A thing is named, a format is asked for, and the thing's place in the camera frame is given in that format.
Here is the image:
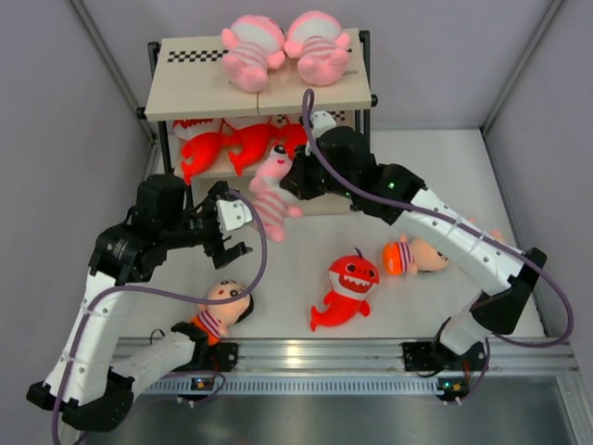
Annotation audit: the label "beige three-tier toy shelf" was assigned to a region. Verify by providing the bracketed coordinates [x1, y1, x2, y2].
[136, 28, 378, 174]

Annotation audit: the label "doll plush far right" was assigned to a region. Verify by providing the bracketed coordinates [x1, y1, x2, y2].
[488, 230, 506, 243]

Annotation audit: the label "red shark plush right shelf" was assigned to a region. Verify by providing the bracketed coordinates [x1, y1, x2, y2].
[276, 115, 308, 160]

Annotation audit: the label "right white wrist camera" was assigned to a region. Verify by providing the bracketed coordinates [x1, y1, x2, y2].
[301, 110, 337, 139]

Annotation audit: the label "slotted grey cable duct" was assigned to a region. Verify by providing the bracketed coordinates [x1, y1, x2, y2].
[143, 375, 446, 395]

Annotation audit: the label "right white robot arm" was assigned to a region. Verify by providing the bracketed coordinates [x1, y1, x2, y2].
[281, 123, 547, 368]

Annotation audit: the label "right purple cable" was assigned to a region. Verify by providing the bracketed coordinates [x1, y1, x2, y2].
[300, 87, 575, 407]

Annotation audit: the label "red shark plush shelf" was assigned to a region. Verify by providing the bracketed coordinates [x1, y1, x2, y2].
[276, 115, 308, 160]
[172, 118, 223, 184]
[221, 115, 277, 177]

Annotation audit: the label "red shark plush left shelf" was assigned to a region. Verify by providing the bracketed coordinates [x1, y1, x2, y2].
[172, 118, 223, 184]

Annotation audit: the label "purple cable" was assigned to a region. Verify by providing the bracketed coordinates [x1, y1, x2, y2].
[51, 187, 270, 445]
[300, 87, 575, 407]

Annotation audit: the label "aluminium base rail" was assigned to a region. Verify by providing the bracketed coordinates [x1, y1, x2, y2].
[110, 336, 580, 373]

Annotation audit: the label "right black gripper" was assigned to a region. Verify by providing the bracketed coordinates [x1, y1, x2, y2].
[283, 142, 357, 202]

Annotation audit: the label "red shark plush mouth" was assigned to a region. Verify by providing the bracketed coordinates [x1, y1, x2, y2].
[309, 248, 380, 332]

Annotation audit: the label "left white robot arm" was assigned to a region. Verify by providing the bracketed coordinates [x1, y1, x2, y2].
[27, 174, 261, 432]

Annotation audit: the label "red shark plush middle shelf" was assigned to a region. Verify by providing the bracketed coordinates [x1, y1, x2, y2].
[221, 115, 277, 177]

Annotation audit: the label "pink striped plush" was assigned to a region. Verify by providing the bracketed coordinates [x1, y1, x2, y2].
[249, 145, 304, 243]

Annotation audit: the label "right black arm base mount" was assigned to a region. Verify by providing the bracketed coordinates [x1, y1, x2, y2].
[402, 341, 444, 377]

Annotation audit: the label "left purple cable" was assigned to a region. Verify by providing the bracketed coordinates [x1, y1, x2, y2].
[51, 187, 270, 445]

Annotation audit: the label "doll plush near left arm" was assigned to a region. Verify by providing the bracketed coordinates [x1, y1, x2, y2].
[189, 277, 256, 347]

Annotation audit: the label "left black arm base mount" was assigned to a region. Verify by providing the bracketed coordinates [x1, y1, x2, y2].
[203, 342, 239, 373]

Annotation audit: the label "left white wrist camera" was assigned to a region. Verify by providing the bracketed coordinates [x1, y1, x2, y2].
[216, 199, 253, 234]

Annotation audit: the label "doll plush orange pants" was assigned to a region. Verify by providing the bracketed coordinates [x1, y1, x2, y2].
[381, 235, 448, 275]

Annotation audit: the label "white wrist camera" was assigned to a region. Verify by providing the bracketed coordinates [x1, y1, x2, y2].
[216, 199, 253, 234]
[301, 110, 337, 139]

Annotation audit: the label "pink striped plush table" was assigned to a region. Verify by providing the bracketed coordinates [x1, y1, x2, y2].
[221, 15, 286, 93]
[284, 10, 351, 86]

